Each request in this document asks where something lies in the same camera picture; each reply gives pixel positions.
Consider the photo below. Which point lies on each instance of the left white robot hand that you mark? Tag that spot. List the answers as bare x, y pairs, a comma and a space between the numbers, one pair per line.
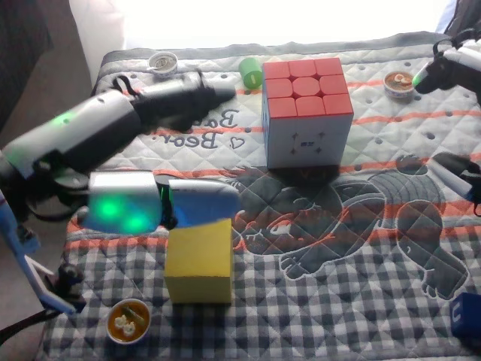
94, 116

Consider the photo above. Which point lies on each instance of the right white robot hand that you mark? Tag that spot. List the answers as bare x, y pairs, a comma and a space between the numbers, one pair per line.
447, 77

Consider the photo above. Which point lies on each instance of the yellow block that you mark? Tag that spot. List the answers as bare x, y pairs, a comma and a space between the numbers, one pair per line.
199, 259

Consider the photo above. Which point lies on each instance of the Rubik's cube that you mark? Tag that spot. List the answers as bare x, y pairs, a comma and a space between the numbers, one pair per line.
308, 94

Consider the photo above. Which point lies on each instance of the green plastic cylinder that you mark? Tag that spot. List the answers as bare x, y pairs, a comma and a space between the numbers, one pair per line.
250, 73

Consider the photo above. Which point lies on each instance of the blue object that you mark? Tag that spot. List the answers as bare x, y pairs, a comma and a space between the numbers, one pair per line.
466, 316

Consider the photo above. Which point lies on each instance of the toy bowl with egg slices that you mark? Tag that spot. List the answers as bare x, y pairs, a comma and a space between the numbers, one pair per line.
398, 85

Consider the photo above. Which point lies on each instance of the small white patterned toy bowl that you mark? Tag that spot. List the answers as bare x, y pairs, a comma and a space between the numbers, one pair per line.
162, 64

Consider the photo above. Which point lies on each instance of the toy bowl of orange soup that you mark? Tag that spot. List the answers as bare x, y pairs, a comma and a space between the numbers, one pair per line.
128, 321

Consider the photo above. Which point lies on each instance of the grey quilt with bear print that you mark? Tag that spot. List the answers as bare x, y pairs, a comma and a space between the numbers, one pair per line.
338, 263

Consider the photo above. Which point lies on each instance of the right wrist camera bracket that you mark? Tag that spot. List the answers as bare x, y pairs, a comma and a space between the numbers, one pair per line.
451, 180

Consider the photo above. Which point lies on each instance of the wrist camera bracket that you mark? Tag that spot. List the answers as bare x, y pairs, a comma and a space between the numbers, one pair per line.
19, 237
451, 180

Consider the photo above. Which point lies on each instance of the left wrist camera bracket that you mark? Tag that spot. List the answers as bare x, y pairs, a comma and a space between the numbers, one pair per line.
19, 237

